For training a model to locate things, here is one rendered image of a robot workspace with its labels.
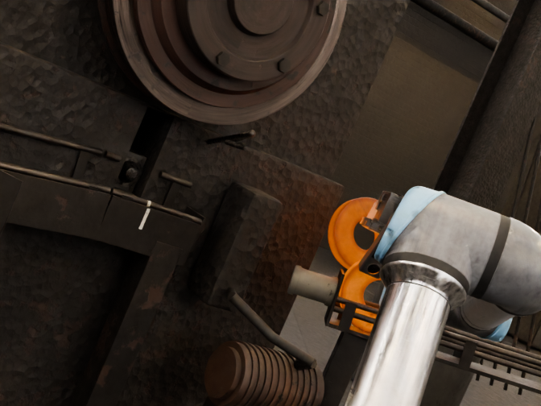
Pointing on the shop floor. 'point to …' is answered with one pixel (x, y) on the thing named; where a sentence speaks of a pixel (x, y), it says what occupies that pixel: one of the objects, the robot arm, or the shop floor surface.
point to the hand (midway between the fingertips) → (369, 226)
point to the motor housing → (259, 378)
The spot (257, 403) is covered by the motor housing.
